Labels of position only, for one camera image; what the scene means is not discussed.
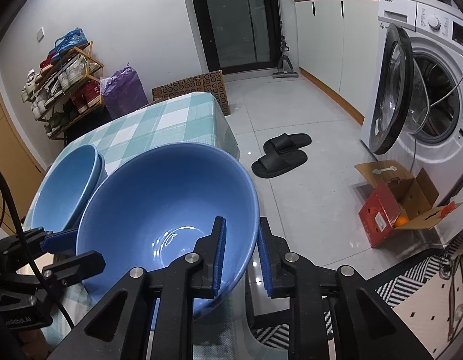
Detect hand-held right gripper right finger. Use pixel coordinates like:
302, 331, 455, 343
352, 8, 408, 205
257, 217, 434, 360

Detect patterned flat cardboard box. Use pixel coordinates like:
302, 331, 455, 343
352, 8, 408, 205
152, 71, 231, 116

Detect black and white rug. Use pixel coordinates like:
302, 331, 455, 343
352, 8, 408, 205
254, 232, 463, 360

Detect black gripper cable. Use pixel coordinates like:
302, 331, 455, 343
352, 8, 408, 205
0, 161, 75, 331

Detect teal checked tablecloth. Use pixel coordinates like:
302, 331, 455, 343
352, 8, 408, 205
23, 92, 240, 346

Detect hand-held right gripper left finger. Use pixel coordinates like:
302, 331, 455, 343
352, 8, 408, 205
47, 215, 228, 360

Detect grey floor mop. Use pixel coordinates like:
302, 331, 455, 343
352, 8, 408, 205
272, 19, 299, 79

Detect white kitchen base cabinets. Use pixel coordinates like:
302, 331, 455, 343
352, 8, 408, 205
293, 0, 382, 126

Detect purple plastic bag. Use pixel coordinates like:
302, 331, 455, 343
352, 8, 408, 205
100, 62, 149, 119

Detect red cardboard box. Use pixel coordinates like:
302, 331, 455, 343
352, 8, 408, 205
354, 159, 462, 248

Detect black slipper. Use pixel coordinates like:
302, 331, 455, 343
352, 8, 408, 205
263, 133, 312, 154
251, 149, 308, 179

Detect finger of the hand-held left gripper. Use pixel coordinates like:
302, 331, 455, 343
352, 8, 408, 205
41, 250, 106, 290
0, 227, 80, 267

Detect blue bowl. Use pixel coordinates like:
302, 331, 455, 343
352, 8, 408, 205
81, 155, 106, 211
76, 143, 260, 319
29, 143, 101, 233

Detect wooden shoe rack with shoes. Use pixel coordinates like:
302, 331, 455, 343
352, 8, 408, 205
22, 27, 102, 137

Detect yellow wooden door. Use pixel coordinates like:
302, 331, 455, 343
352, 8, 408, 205
0, 60, 48, 199

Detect white washing machine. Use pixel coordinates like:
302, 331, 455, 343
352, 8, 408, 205
361, 0, 463, 211

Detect black glass door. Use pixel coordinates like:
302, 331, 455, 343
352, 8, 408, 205
186, 0, 282, 76

